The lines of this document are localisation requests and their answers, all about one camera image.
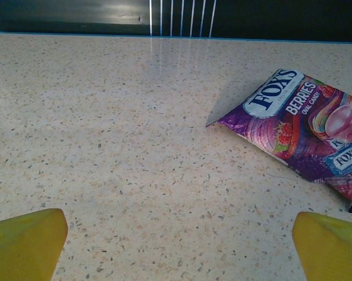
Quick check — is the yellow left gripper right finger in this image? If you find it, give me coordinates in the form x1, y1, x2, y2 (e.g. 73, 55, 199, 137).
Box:
292, 211, 352, 281

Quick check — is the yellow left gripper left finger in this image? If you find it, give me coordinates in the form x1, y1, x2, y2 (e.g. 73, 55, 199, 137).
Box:
0, 208, 68, 281

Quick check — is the purple berries candy bag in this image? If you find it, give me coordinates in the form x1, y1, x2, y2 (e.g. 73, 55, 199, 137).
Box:
205, 68, 352, 214

